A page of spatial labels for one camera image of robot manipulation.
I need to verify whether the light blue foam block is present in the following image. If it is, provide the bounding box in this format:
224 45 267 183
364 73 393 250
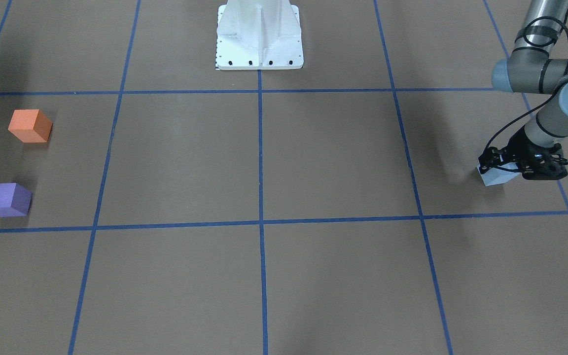
476 162 521 186

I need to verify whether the purple foam block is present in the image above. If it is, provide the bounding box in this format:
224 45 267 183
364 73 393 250
0 183 33 217

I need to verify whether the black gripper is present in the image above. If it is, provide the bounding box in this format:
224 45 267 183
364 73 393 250
503 131 568 180

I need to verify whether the orange foam block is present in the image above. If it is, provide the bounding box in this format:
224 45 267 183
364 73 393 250
7 109 53 143

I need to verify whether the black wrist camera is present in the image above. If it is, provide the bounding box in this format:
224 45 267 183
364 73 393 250
477 146 514 175

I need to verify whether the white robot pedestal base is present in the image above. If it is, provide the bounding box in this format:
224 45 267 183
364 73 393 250
215 0 304 71

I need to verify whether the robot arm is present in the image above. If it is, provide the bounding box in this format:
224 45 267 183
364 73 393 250
477 0 568 186

